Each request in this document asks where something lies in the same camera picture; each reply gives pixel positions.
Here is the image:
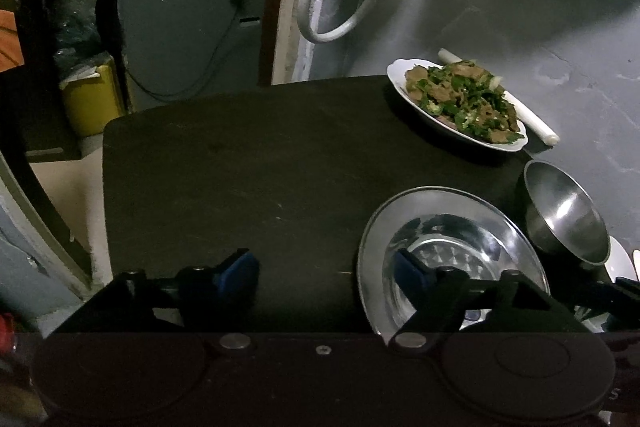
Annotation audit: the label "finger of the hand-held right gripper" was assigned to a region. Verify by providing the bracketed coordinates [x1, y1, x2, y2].
[574, 276, 640, 324]

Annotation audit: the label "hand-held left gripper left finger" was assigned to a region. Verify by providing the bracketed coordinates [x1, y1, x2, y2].
[59, 248, 261, 353]

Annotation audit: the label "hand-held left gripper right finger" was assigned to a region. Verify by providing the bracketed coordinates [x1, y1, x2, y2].
[390, 249, 601, 353]

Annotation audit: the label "white bowl with dark rim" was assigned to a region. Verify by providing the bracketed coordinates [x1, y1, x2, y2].
[605, 236, 635, 284]

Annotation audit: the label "steel plate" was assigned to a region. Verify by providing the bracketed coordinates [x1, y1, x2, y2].
[356, 186, 551, 339]

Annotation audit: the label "steel bowl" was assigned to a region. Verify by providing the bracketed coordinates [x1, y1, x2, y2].
[522, 159, 612, 267]

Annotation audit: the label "stir-fried green vegetable dish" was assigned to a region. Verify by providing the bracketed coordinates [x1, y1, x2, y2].
[404, 61, 526, 144]

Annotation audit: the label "white oval plate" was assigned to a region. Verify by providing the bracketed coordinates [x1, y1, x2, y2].
[386, 58, 528, 152]

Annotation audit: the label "white paper roll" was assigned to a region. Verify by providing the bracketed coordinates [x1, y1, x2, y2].
[438, 49, 560, 145]

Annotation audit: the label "yellow box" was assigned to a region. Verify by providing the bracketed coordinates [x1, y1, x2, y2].
[60, 57, 126, 138]

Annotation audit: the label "grey cabinet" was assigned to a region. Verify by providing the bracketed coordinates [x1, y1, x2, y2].
[115, 0, 276, 108]

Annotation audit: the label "crumpled clear plastic bags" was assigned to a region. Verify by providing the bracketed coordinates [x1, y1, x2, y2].
[52, 0, 108, 80]

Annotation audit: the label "orange object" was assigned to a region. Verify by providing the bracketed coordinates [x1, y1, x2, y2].
[0, 9, 26, 72]

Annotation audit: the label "black cable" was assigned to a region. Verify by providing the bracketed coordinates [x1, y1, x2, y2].
[122, 0, 262, 100]

